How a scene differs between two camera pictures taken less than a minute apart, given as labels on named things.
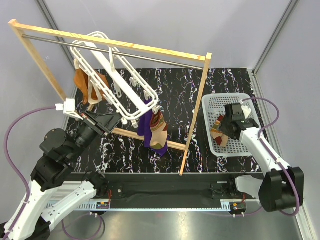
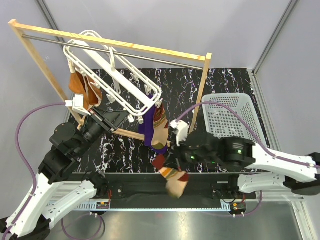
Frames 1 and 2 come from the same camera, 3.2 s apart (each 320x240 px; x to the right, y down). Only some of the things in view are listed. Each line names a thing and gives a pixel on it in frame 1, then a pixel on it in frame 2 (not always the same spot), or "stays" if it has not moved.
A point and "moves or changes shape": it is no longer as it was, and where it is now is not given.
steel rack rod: (106, 51) stays
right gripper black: (222, 127) → (175, 159)
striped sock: (218, 136) → (176, 180)
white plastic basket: (214, 105) stays
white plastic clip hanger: (97, 58) moves or changes shape
